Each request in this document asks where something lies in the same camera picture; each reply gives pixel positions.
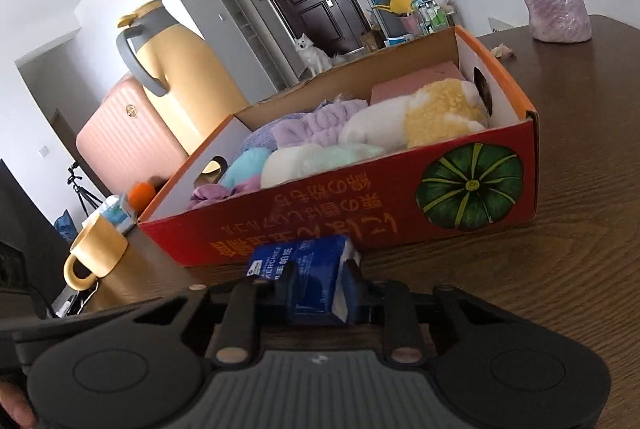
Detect black tripod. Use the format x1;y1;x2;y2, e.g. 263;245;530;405
67;161;106;217

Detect yellow thermos jug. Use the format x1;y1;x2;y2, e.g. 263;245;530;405
116;0;251;154

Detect person's left hand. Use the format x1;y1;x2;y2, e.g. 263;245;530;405
0;381;37;429

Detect cart with bottles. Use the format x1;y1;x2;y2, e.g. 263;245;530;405
400;0;458;34

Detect lavender fluffy headband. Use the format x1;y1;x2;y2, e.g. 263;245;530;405
272;99;371;150

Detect orange fruit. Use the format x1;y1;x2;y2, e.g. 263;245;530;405
128;181;158;210

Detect blue bag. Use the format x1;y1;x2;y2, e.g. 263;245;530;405
54;210;78;242

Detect lavender drawstring pouch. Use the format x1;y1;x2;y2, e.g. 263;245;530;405
240;121;282;154

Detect pale green mesh bath pouf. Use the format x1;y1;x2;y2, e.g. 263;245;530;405
260;143;386;190

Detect blue tissue packet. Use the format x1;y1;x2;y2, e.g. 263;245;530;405
246;235;362;326

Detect red cardboard box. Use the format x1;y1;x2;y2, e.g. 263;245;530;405
137;25;541;269

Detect white dog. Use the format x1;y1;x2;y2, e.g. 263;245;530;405
294;34;333;77

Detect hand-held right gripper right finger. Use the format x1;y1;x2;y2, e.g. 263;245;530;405
342;259;506;366

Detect yellow white plush toy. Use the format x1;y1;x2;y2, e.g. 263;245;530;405
340;80;490;150

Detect black paper bag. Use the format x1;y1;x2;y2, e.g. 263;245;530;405
0;159;68;290

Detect purple cloth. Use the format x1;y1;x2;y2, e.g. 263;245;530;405
187;176;261;210

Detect blue white tissue box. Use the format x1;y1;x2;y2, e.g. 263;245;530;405
95;194;138;232

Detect blue plush toy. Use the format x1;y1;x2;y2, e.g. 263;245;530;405
220;148;273;190

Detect pink ribbed suitcase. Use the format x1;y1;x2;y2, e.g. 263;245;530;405
76;76;191;200

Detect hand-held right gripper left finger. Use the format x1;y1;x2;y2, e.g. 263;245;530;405
132;266;301;368

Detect yellow ceramic mug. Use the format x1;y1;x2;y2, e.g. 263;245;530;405
63;214;130;292

